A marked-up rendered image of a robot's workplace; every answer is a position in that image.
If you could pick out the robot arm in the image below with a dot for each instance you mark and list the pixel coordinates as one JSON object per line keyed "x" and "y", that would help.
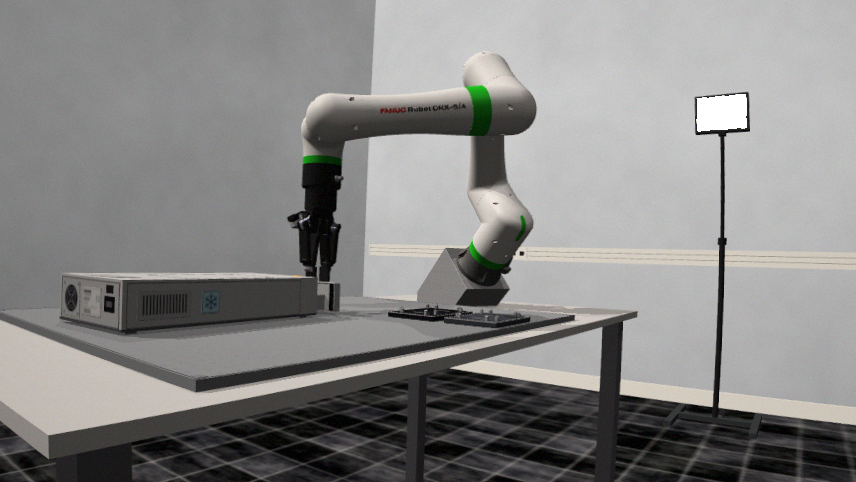
{"x": 486, "y": 113}

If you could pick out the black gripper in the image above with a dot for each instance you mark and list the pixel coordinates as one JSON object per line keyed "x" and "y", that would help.
{"x": 320, "y": 203}

